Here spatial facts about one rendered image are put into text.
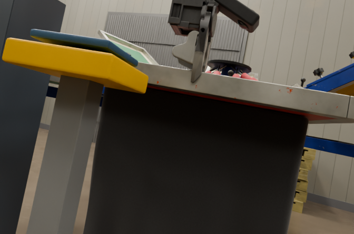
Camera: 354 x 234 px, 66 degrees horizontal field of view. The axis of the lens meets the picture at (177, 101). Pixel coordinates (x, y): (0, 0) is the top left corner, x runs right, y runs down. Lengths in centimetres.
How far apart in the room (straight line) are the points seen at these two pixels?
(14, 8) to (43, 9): 10
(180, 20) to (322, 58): 463
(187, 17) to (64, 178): 34
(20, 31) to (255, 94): 70
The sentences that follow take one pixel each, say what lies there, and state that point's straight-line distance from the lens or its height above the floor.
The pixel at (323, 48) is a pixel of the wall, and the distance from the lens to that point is 513.
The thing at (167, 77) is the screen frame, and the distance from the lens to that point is 51.
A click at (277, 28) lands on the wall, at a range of 523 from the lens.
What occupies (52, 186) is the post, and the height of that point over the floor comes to 79.
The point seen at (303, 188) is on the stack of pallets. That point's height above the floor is 30.
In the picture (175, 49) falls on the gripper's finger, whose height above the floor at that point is 102.
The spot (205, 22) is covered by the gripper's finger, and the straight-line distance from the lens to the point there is 50.
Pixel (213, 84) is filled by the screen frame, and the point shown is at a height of 97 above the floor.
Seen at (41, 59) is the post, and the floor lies 93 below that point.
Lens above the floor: 90
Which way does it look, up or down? 3 degrees up
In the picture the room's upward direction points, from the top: 11 degrees clockwise
